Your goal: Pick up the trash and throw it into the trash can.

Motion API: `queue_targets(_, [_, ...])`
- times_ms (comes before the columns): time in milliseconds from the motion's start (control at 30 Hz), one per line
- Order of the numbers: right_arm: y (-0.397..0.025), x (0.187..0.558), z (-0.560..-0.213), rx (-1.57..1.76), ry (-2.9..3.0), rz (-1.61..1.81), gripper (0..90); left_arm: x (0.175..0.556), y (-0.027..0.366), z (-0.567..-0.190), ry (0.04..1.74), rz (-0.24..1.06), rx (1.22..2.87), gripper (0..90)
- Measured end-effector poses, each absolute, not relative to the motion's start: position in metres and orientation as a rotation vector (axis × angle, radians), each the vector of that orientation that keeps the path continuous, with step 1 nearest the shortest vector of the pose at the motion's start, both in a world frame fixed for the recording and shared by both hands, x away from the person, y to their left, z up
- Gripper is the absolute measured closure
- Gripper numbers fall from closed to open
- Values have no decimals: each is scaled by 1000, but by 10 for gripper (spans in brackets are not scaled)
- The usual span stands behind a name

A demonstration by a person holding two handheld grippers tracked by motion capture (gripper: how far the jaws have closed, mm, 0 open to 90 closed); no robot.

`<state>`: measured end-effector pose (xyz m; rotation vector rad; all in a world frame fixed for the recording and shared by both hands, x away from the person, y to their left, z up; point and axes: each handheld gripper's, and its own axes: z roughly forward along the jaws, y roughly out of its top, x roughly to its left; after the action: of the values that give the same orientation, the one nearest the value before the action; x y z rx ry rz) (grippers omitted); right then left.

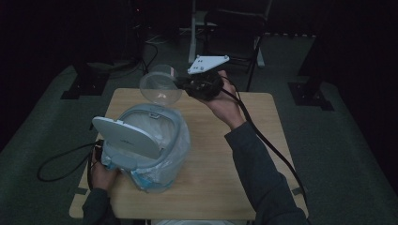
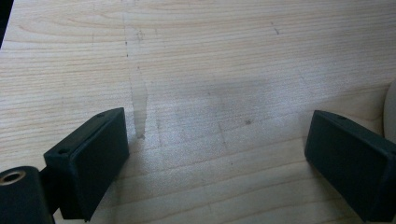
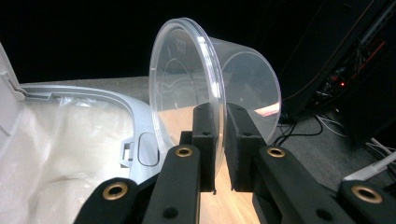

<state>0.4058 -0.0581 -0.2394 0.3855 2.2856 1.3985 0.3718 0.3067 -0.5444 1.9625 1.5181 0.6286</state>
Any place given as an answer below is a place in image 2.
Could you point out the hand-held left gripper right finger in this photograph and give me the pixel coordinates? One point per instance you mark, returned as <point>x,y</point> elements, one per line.
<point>355,168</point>

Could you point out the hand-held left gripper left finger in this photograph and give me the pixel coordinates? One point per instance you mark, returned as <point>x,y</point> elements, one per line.
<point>90,161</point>

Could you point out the round beige object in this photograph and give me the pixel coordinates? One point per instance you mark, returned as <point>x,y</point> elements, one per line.
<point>391,115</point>

